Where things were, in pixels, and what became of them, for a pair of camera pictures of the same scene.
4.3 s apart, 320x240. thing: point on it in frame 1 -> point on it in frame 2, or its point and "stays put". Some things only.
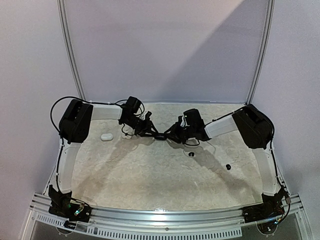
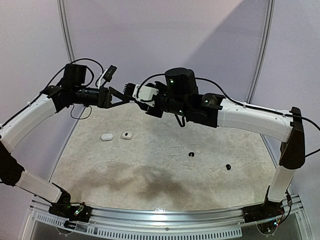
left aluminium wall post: (62, 12) stays put
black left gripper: (147, 129) -> (105, 92)
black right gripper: (176, 132) -> (158, 100)
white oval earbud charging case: (107, 136) stays put
